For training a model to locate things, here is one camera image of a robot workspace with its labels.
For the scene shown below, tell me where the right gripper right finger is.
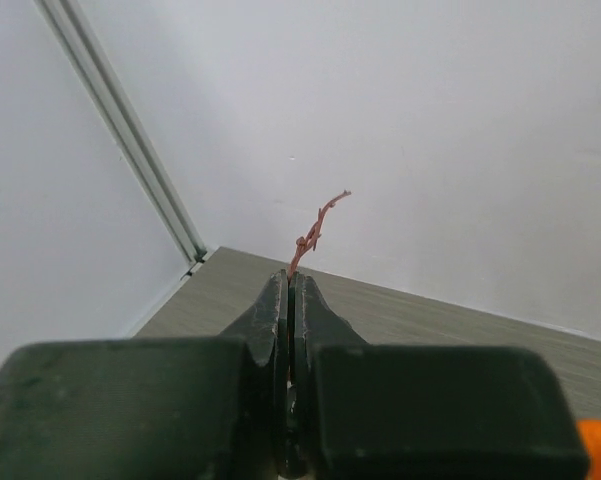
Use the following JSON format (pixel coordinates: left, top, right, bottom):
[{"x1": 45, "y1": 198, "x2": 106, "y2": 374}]
[{"x1": 293, "y1": 274, "x2": 590, "y2": 479}]

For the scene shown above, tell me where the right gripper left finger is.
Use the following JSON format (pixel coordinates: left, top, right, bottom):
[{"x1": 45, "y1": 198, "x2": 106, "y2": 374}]
[{"x1": 0, "y1": 271, "x2": 288, "y2": 479}]

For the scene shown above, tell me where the dark blue grape bunch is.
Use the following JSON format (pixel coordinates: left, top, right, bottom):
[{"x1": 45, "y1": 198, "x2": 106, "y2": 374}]
[{"x1": 287, "y1": 190, "x2": 352, "y2": 282}]

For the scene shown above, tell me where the aluminium corner frame profile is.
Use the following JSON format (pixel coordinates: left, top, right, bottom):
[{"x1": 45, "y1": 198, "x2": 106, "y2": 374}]
[{"x1": 38, "y1": 0, "x2": 209, "y2": 275}]

